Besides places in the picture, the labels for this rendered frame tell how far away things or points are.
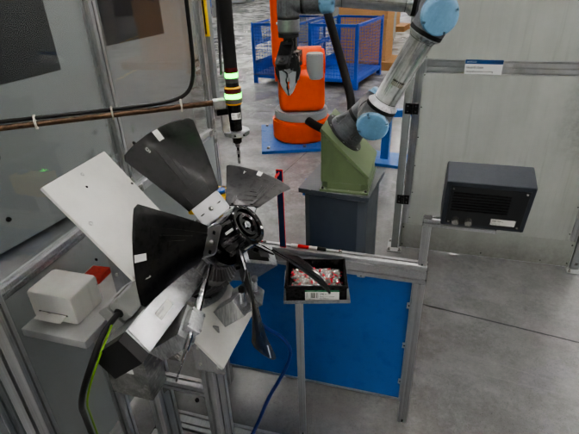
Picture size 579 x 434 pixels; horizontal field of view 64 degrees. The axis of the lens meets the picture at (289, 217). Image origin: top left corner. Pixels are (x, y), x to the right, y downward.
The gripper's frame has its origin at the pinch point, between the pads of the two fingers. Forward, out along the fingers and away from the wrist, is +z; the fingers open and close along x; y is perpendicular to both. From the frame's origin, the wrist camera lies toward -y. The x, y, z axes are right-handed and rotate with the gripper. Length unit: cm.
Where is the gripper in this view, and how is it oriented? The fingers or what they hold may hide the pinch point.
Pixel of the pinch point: (288, 92)
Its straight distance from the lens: 172.5
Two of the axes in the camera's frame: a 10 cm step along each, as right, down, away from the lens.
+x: -9.6, -1.1, 2.4
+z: 0.3, 8.7, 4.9
